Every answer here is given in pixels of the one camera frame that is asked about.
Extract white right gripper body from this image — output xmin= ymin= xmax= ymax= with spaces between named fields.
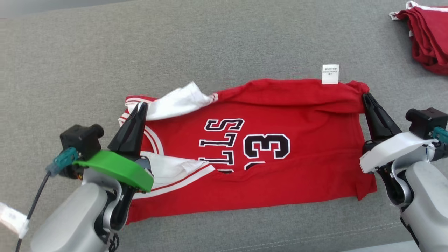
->
xmin=360 ymin=131 xmax=439 ymax=174

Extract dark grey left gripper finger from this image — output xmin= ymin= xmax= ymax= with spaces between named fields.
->
xmin=108 ymin=104 xmax=140 ymax=156
xmin=131 ymin=102 xmax=149 ymax=156

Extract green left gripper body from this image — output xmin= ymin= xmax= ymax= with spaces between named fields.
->
xmin=73 ymin=150 xmax=155 ymax=193

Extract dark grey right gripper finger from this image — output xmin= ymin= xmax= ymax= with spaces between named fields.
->
xmin=366 ymin=92 xmax=403 ymax=137
xmin=362 ymin=92 xmax=387 ymax=142

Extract red basketball jersey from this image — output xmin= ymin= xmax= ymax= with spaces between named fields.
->
xmin=118 ymin=64 xmax=378 ymax=225

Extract red white-trimmed shorts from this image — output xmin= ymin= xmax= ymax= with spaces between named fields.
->
xmin=389 ymin=1 xmax=448 ymax=76

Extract teal left camera connector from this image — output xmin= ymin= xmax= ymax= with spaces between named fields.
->
xmin=45 ymin=147 xmax=79 ymax=177

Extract teal camera connector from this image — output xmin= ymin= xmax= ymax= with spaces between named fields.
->
xmin=431 ymin=126 xmax=448 ymax=144
xmin=45 ymin=147 xmax=79 ymax=177

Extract teal right camera connector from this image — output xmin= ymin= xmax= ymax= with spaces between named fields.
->
xmin=431 ymin=126 xmax=448 ymax=144

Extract black left camera cable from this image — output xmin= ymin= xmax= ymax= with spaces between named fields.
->
xmin=14 ymin=171 xmax=51 ymax=252

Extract white cable label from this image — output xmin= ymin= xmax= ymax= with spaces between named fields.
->
xmin=0 ymin=202 xmax=29 ymax=239

